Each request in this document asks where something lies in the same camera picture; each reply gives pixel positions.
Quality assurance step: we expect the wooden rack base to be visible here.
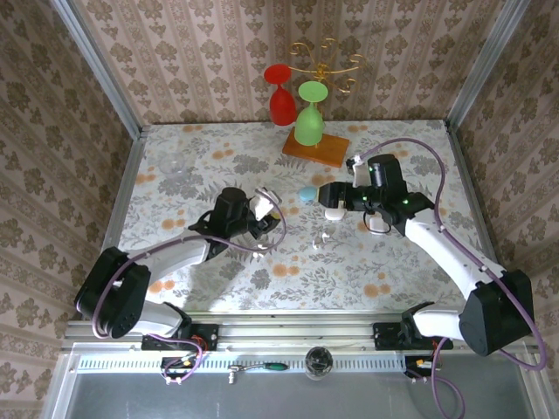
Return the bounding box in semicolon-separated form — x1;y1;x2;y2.
281;130;352;168

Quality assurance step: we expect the clear plastic cup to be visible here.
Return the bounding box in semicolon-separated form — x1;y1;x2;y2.
157;152;190;176

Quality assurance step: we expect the green wine glass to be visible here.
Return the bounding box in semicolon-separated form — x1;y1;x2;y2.
293;80;329;147

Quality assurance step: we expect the red wine glass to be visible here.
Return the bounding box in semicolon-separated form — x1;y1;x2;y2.
263;64;298;127

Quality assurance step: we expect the dark glass dome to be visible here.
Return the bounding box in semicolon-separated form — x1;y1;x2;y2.
304;346;335;381

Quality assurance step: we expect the black connector box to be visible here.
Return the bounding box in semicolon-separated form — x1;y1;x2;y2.
160;355;203;380
404;355;438;380

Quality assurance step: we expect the grey metal tray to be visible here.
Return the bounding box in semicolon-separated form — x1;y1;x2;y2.
41;342;559;419

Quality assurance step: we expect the aluminium side rail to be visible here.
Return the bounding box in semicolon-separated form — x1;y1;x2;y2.
80;126;148;337
444;120;507;285

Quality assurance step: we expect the long aluminium mounting rail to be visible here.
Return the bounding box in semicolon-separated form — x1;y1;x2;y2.
63;310;541;353

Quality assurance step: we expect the gold wire glass rack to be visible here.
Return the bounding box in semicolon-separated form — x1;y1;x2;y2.
287;37;367;95

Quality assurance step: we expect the green handled ratchet screwdriver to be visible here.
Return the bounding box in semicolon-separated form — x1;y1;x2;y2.
226;361;288;385

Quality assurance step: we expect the aluminium frame post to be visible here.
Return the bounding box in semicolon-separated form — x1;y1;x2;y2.
50;0;144;140
445;0;532;127

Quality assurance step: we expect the perforated metal cable duct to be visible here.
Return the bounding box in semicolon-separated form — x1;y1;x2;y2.
76;354;440;373

